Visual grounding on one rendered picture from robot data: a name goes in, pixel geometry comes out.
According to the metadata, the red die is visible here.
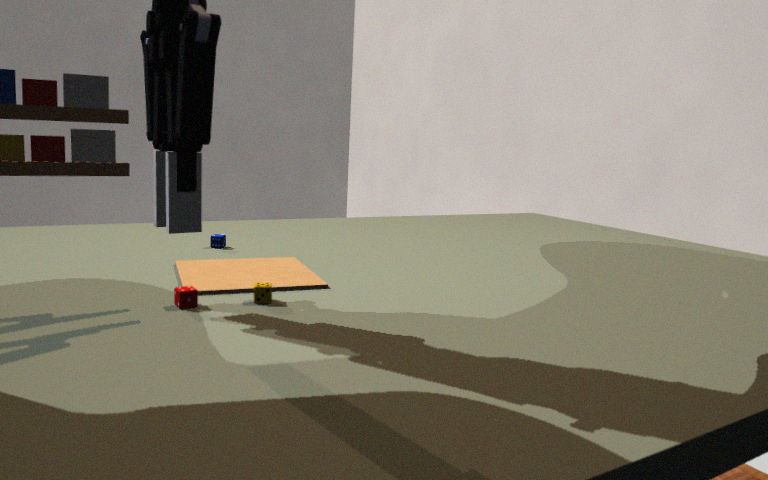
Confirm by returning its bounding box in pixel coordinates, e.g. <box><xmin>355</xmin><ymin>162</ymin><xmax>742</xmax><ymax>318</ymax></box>
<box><xmin>174</xmin><ymin>286</ymin><xmax>198</xmax><ymax>309</ymax></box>

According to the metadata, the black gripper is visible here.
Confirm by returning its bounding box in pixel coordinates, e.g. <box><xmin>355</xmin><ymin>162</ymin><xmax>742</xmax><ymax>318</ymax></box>
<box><xmin>140</xmin><ymin>0</ymin><xmax>221</xmax><ymax>234</ymax></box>

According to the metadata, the yellow die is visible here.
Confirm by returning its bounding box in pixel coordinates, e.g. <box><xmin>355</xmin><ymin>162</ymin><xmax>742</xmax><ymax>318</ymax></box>
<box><xmin>254</xmin><ymin>283</ymin><xmax>272</xmax><ymax>304</ymax></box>

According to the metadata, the blue die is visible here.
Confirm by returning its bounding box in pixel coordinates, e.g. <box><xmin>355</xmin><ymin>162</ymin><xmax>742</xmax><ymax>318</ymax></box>
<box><xmin>211</xmin><ymin>234</ymin><xmax>226</xmax><ymax>248</ymax></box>

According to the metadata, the tan flat mat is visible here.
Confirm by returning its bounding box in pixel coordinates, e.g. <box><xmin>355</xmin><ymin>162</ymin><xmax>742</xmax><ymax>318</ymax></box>
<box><xmin>175</xmin><ymin>257</ymin><xmax>328</xmax><ymax>295</ymax></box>

